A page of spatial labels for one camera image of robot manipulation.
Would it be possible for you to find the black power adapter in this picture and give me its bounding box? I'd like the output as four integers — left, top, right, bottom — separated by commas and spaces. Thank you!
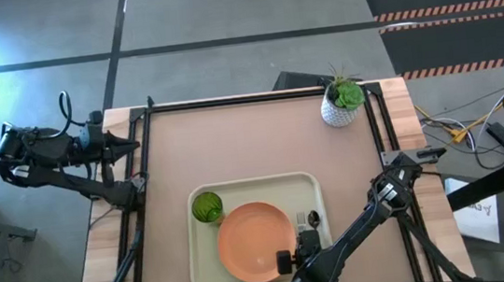
484, 121, 504, 158

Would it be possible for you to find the orange plastic plate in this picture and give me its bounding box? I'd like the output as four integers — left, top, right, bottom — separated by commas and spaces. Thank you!
213, 197, 302, 282

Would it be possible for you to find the succulent in white pot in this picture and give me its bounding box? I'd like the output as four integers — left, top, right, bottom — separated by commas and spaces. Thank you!
315, 61, 369, 131

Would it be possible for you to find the cream plastic tray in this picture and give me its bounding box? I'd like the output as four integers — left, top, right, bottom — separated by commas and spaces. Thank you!
179, 168, 337, 282

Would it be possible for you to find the white paper sheet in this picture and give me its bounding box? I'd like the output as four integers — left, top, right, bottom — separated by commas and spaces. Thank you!
442, 173, 503, 249

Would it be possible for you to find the dark metal spoon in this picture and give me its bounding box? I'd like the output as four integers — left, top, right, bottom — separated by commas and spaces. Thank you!
306, 209, 322, 232

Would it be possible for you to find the black aluminium table frame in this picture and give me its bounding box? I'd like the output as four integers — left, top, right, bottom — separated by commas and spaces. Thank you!
53, 62, 483, 282

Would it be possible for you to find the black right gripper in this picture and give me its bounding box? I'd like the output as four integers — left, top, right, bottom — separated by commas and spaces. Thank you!
273, 228, 326, 278

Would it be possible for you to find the yellow cable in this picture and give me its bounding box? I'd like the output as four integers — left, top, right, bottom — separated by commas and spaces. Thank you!
414, 95, 504, 148

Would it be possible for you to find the brown table mat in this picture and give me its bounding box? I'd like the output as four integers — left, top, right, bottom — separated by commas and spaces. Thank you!
118, 86, 418, 282

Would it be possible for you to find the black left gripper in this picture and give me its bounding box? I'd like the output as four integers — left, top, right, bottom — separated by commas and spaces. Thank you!
71, 106, 145, 191

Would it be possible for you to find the green translucent plastic cup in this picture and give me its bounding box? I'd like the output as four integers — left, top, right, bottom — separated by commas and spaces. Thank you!
189, 190, 226, 226

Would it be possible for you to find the black diagonal support beam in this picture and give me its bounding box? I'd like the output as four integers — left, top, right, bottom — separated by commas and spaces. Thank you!
444, 159, 504, 213

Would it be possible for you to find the black box behind table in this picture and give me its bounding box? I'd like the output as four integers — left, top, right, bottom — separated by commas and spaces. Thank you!
270, 64, 336, 92

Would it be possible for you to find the white cable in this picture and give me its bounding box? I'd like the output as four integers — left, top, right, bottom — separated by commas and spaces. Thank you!
418, 91, 504, 158

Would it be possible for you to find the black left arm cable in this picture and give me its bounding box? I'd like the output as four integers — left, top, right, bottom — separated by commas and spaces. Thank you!
42, 90, 77, 140

